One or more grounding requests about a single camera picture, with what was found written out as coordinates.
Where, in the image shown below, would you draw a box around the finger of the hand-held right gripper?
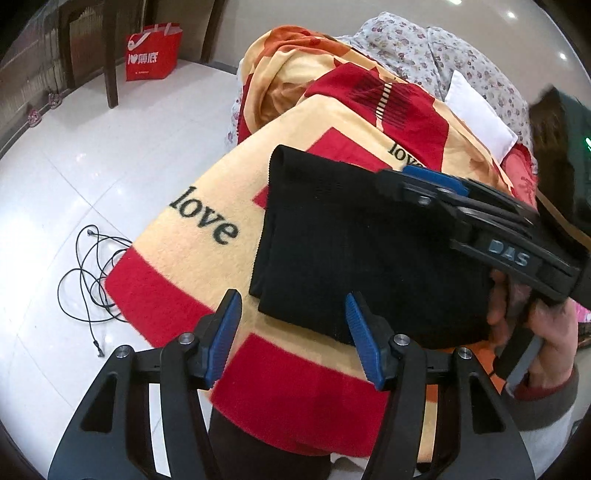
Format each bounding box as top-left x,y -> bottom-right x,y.
401,165 -> 541,222
375,169 -> 539,241

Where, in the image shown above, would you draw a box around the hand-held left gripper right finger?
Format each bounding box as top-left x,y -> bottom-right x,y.
345,292 -> 536,480

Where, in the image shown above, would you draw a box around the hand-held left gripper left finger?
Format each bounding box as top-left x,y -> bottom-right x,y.
47,290 -> 243,480

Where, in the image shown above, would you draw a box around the black pants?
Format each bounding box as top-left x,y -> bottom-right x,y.
249,144 -> 497,349

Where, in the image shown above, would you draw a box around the person's right forearm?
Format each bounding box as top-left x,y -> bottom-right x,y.
501,362 -> 581,435

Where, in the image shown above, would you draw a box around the person's right hand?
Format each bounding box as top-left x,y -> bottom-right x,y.
486,270 -> 580,400

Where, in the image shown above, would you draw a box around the white pillow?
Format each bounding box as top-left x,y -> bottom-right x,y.
444,70 -> 519,160

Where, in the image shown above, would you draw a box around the red yellow printed blanket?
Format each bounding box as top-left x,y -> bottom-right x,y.
104,25 -> 541,457

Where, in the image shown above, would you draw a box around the red heart cushion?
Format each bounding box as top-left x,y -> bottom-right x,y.
501,143 -> 540,208

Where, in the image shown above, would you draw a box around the person's leg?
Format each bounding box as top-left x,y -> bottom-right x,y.
207,406 -> 334,480

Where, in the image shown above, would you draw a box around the red shopping bag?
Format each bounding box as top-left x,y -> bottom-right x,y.
126,22 -> 184,82

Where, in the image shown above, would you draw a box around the dark wooden table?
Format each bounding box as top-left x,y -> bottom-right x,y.
58,0 -> 227,109

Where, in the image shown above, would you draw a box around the glass door cabinet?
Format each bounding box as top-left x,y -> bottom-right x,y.
0,0 -> 68,155

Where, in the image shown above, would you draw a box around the black cable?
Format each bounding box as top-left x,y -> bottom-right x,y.
58,225 -> 136,358

